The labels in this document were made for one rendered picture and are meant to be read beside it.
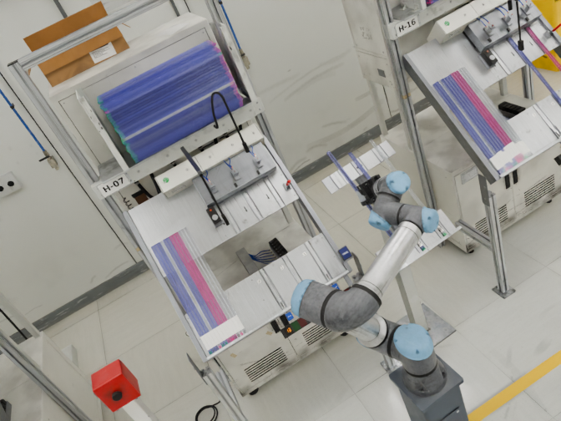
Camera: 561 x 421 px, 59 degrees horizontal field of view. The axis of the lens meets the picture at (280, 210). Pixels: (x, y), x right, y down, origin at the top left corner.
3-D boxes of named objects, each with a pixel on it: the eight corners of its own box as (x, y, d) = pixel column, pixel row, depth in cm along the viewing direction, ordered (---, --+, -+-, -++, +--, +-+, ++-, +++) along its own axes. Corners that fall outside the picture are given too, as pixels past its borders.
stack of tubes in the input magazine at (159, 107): (245, 104, 206) (218, 43, 192) (134, 164, 199) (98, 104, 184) (235, 97, 217) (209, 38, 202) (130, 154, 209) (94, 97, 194)
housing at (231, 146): (265, 149, 229) (264, 136, 215) (169, 203, 221) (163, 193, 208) (255, 136, 230) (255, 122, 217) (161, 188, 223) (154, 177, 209)
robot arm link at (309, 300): (401, 362, 175) (317, 325, 136) (365, 347, 185) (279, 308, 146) (412, 330, 177) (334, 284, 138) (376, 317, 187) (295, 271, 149)
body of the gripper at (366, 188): (371, 177, 188) (383, 170, 176) (383, 196, 188) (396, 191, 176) (355, 187, 186) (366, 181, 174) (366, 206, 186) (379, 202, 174)
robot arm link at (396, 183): (385, 189, 159) (394, 164, 160) (372, 194, 170) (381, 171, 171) (406, 199, 160) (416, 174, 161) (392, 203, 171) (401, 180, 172)
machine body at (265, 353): (358, 332, 271) (324, 251, 238) (247, 404, 261) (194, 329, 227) (306, 271, 325) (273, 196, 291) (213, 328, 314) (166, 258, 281)
